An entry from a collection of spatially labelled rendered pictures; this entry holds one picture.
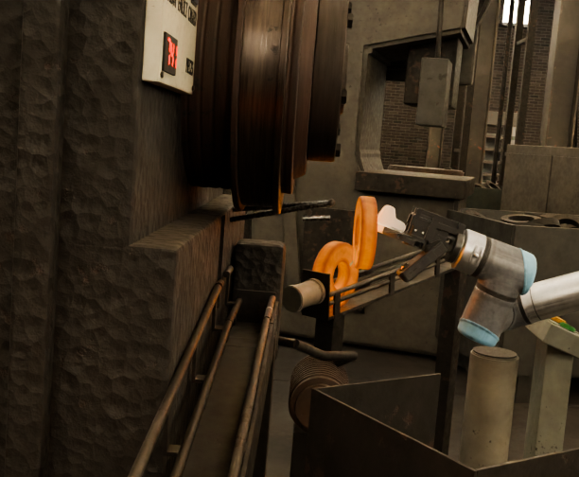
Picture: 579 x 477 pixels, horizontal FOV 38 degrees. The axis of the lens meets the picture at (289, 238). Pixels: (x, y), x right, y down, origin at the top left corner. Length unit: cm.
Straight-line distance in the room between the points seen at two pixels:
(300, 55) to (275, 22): 7
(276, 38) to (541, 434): 138
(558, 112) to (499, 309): 857
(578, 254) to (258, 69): 257
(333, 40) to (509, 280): 72
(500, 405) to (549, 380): 15
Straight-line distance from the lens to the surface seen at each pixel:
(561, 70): 1035
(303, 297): 180
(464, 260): 177
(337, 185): 411
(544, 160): 572
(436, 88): 383
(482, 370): 213
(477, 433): 218
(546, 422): 225
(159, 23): 98
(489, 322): 181
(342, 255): 193
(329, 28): 131
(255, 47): 121
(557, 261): 358
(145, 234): 106
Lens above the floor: 101
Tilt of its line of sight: 7 degrees down
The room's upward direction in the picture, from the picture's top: 5 degrees clockwise
